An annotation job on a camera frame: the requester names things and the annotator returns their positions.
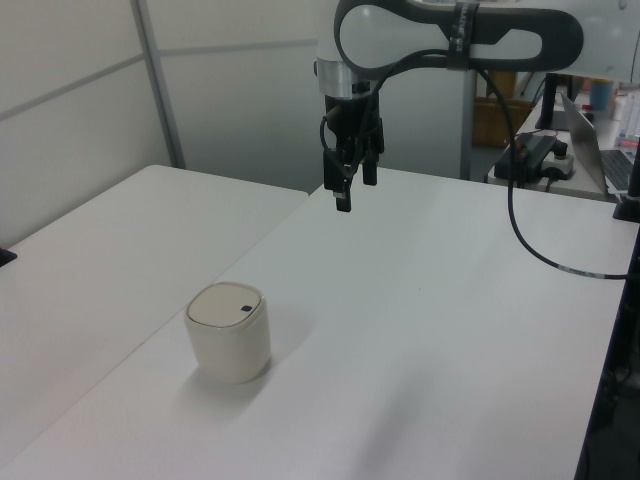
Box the silver open laptop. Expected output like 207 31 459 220
558 90 640 197

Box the grey emergency stop button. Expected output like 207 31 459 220
541 141 577 182

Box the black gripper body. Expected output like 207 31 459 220
321 91 387 157

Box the brown cardboard box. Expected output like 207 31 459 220
472 68 532 149

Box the clear plastic bottle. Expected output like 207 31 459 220
618 91 640 142

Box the blue cup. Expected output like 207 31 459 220
589 78 615 112

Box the silver partition post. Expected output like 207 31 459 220
130 0 187 171

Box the black power box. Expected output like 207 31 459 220
513 132 557 175

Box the black mounting post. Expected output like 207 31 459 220
611 139 640 381

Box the black stand pole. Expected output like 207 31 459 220
536 72 561 130

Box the small white trash can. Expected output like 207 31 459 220
183 281 273 386

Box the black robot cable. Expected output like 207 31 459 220
319 47 630 281

